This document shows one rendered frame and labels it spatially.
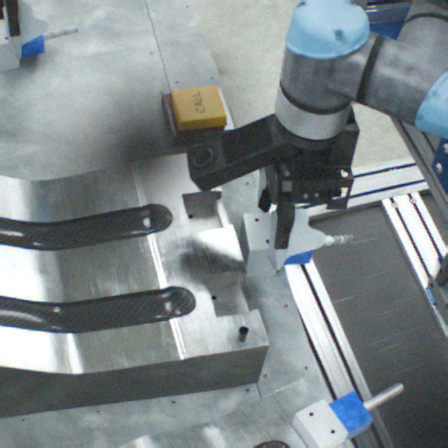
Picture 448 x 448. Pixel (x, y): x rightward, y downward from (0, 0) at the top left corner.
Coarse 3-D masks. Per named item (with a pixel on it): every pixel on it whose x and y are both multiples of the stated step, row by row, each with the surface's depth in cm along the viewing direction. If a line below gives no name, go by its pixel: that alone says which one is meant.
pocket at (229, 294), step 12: (204, 276) 113; (216, 276) 113; (228, 276) 114; (240, 276) 114; (216, 288) 115; (228, 288) 115; (240, 288) 115; (216, 300) 114; (228, 300) 114; (240, 300) 115; (216, 312) 113; (228, 312) 114; (240, 312) 114
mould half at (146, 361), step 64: (0, 192) 114; (64, 192) 118; (128, 192) 119; (0, 256) 109; (64, 256) 113; (128, 256) 114; (192, 256) 114; (192, 320) 109; (256, 320) 110; (0, 384) 103; (64, 384) 106; (128, 384) 109; (192, 384) 112
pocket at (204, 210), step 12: (192, 192) 119; (204, 192) 120; (216, 192) 120; (192, 204) 121; (204, 204) 121; (216, 204) 120; (192, 216) 121; (204, 216) 121; (216, 216) 121; (192, 228) 120; (204, 228) 120; (216, 228) 120
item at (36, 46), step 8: (0, 24) 138; (0, 32) 137; (48, 32) 141; (56, 32) 142; (64, 32) 142; (72, 32) 143; (0, 40) 137; (32, 40) 139; (40, 40) 139; (0, 48) 137; (8, 48) 137; (24, 48) 139; (32, 48) 140; (40, 48) 140; (0, 56) 138; (8, 56) 138; (24, 56) 140; (0, 64) 139; (8, 64) 140; (16, 64) 140
